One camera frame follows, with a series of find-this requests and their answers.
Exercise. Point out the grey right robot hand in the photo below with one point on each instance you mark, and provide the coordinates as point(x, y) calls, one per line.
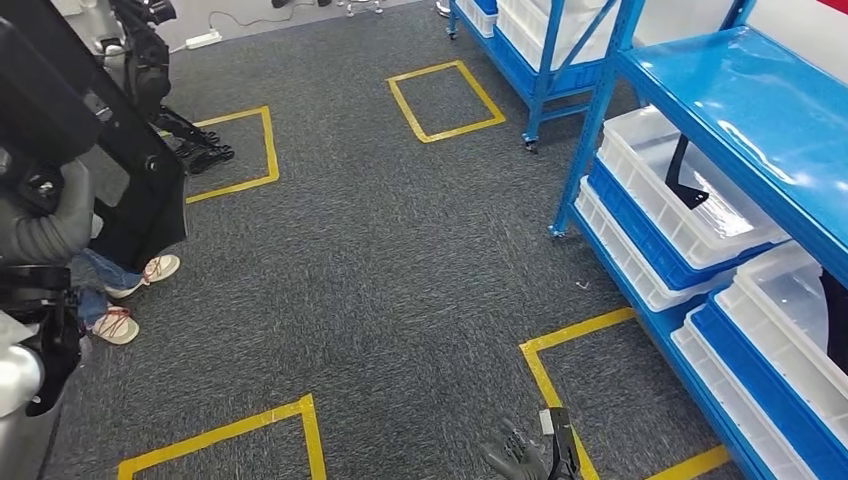
point(523, 460)

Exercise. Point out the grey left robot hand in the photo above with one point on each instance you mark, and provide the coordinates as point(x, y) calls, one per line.
point(76, 189)

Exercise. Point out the black plastic panel part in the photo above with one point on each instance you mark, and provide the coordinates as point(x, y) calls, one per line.
point(139, 218)

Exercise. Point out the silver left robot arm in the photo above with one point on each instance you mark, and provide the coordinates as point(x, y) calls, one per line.
point(40, 242)

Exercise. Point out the blue metal shelf rack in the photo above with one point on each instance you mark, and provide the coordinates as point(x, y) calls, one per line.
point(544, 86)
point(729, 99)

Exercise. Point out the person's shoe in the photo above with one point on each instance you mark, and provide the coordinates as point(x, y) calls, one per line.
point(159, 268)
point(116, 328)

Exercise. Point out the black idle robot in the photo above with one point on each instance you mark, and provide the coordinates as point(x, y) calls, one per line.
point(149, 73)

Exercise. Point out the white power strip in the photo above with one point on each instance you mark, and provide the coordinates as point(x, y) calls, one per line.
point(203, 40)

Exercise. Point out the red barrier belt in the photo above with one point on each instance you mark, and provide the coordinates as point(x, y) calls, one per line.
point(836, 5)

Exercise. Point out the black plastic bracket part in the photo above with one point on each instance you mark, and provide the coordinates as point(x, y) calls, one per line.
point(836, 318)
point(679, 175)

